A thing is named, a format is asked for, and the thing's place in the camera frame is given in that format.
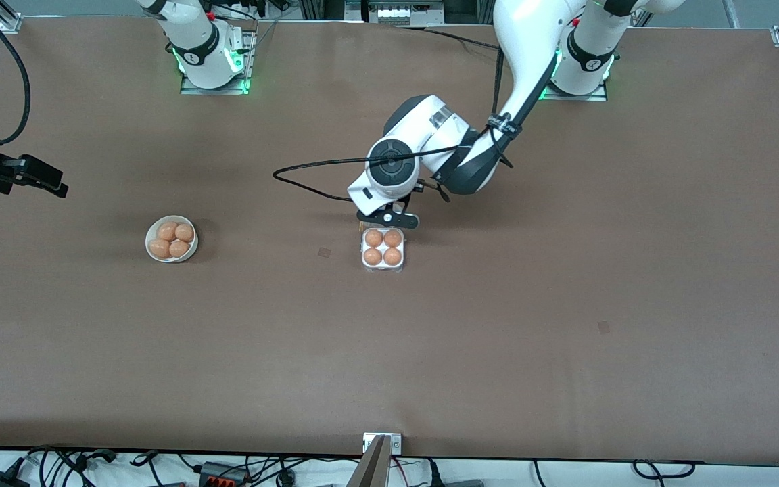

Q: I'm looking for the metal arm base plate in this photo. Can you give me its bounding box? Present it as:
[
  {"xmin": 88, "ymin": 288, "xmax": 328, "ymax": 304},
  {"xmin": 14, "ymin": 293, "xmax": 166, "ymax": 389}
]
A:
[
  {"xmin": 180, "ymin": 28, "xmax": 253, "ymax": 96},
  {"xmin": 542, "ymin": 30, "xmax": 609, "ymax": 102}
]

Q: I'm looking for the clear plastic egg box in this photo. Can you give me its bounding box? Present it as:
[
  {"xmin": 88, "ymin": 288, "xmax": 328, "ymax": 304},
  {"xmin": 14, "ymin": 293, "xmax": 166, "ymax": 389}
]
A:
[{"xmin": 360, "ymin": 226, "xmax": 406, "ymax": 273}]

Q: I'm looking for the brown table cover sheet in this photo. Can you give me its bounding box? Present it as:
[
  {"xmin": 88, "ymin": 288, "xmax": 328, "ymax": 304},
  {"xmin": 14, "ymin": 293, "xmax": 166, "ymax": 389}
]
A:
[{"xmin": 0, "ymin": 17, "xmax": 779, "ymax": 467}]

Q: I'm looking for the black box with orange connectors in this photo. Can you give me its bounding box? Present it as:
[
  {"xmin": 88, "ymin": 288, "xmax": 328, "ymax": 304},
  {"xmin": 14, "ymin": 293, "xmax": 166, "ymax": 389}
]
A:
[{"xmin": 199, "ymin": 461, "xmax": 250, "ymax": 487}]

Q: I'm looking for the metal camera bracket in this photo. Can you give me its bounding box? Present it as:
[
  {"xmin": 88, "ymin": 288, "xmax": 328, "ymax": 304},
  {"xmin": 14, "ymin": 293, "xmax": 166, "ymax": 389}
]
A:
[{"xmin": 362, "ymin": 432, "xmax": 403, "ymax": 455}]

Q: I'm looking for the white bowl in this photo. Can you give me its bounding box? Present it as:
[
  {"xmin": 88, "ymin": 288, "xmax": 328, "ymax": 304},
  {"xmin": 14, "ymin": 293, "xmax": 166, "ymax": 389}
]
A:
[{"xmin": 145, "ymin": 215, "xmax": 199, "ymax": 263}]

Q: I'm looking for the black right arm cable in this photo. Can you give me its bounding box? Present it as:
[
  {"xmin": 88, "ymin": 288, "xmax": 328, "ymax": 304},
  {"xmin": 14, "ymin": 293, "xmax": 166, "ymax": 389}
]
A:
[{"xmin": 0, "ymin": 0, "xmax": 31, "ymax": 147}]

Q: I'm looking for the power strip device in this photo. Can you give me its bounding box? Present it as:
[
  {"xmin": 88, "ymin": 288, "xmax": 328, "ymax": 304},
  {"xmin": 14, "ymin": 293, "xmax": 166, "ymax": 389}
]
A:
[{"xmin": 344, "ymin": 0, "xmax": 446, "ymax": 26}]

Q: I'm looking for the black cable loop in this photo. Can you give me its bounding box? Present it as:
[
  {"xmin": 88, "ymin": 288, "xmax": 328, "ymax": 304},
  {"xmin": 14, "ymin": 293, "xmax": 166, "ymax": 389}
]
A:
[{"xmin": 633, "ymin": 460, "xmax": 696, "ymax": 480}]

